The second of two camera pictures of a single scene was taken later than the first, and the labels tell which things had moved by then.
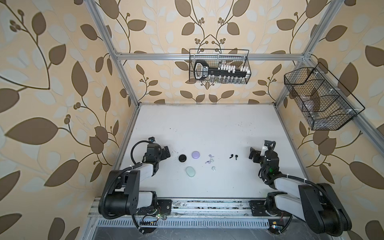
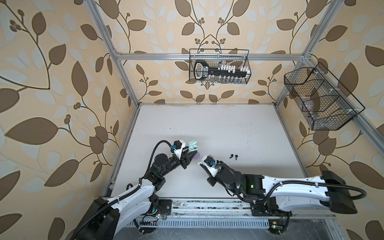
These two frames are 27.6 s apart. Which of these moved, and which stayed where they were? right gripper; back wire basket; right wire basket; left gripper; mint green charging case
Moved: mint green charging case; right gripper; left gripper
Stayed: right wire basket; back wire basket
